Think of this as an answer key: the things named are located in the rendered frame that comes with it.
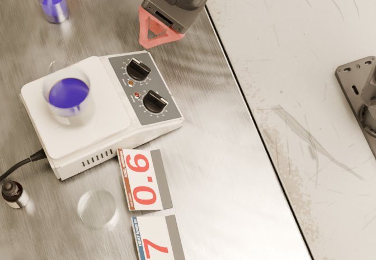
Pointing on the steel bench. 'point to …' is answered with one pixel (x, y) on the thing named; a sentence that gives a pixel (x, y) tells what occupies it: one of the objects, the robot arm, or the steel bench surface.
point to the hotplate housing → (134, 138)
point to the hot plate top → (74, 141)
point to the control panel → (156, 83)
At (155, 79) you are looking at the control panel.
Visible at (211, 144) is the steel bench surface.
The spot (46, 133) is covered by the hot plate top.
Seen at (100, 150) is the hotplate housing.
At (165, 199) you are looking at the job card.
